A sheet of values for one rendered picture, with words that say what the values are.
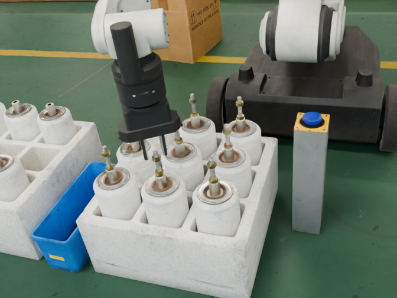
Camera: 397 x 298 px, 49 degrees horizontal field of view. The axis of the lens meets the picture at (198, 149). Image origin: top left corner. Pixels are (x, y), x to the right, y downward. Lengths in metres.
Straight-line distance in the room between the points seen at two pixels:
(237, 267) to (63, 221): 0.51
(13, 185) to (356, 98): 0.95
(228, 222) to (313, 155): 0.25
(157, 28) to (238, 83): 0.68
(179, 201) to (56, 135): 0.50
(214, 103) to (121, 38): 0.72
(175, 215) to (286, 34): 0.52
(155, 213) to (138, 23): 0.40
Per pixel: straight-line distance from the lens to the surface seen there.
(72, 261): 1.13
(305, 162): 1.01
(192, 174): 1.01
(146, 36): 0.73
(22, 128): 1.36
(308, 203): 1.09
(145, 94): 0.76
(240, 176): 0.97
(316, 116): 0.97
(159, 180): 0.92
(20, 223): 1.15
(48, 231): 1.18
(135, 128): 0.82
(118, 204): 0.98
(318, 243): 1.14
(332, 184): 1.30
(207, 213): 0.88
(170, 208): 0.92
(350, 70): 1.53
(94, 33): 0.75
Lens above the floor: 0.85
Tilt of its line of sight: 36 degrees down
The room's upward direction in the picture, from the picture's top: 8 degrees counter-clockwise
